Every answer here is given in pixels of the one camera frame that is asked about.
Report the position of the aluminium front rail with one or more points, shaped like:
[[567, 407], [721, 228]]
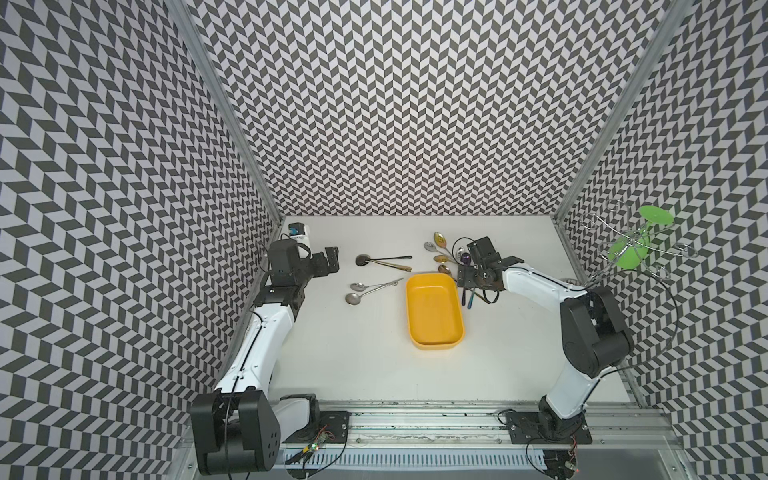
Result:
[[489, 425]]

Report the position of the yellow plastic storage box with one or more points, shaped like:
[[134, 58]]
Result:
[[433, 311]]

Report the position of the silver ornate spoon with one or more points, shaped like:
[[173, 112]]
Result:
[[375, 284]]

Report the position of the gold ornate spoon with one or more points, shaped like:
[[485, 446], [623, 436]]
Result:
[[443, 259]]

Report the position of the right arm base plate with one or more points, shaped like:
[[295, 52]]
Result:
[[529, 426]]

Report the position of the plain silver spoon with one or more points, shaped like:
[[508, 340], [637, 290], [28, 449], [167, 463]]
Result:
[[356, 295]]

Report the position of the small purple spoon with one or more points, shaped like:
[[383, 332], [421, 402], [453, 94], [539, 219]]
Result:
[[465, 259]]

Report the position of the gold handled utensil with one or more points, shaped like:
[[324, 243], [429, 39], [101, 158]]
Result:
[[393, 265]]

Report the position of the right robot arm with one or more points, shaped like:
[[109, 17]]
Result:
[[595, 337]]

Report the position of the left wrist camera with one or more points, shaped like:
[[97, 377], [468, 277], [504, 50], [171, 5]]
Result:
[[300, 233]]

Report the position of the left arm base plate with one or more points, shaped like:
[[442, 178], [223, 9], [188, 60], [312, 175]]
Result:
[[331, 427]]

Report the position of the silver teaspoon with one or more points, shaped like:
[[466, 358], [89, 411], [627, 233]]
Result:
[[429, 246]]

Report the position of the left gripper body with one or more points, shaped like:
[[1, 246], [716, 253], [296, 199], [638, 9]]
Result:
[[311, 268]]

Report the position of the copper long spoon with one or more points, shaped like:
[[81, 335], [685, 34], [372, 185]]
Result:
[[445, 270]]

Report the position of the black spoon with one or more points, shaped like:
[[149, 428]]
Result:
[[364, 259]]

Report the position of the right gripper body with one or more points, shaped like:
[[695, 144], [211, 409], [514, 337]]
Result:
[[473, 277]]

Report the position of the green metal cup rack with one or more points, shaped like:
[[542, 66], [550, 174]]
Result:
[[631, 249]]

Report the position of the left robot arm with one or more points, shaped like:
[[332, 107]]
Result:
[[235, 427]]

